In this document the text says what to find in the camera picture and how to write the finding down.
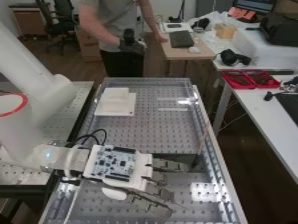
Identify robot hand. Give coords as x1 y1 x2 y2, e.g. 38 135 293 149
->
82 144 191 220

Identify small white box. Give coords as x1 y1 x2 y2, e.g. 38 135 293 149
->
94 86 139 118

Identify clear box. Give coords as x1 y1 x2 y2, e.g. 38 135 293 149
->
39 76 251 224

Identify wooden desk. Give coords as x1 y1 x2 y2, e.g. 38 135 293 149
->
143 21 221 112

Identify cardboard box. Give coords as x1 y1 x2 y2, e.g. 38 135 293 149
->
74 24 104 63

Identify white desk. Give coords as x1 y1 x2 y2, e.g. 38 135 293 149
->
212 74 298 185
189 11 298 73

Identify black handheld device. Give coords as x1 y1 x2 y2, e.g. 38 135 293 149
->
119 28 147 56

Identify red tray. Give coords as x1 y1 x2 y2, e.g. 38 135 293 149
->
245 69 282 90
221 70 259 91

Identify small black plug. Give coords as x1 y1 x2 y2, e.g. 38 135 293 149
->
263 90 276 102

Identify black keyboard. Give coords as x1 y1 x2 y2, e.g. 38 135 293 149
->
273 92 298 128
168 29 196 49

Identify black headphones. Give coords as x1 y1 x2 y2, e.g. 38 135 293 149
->
220 48 253 67

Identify person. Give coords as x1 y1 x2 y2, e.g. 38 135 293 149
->
78 0 171 79

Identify black office chair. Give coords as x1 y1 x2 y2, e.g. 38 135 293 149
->
35 0 80 55

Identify wooden cabinet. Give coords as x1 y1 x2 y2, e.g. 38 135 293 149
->
8 2 48 38

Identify small wooden box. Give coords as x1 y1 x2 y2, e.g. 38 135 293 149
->
215 22 240 40

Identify orange paper note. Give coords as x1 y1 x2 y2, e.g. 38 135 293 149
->
228 6 259 21

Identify black bag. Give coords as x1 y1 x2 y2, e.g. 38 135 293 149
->
259 12 298 48

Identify black computer monitor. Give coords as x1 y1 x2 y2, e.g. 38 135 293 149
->
233 0 277 14

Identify black cable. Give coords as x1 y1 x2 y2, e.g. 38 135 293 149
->
66 128 110 148

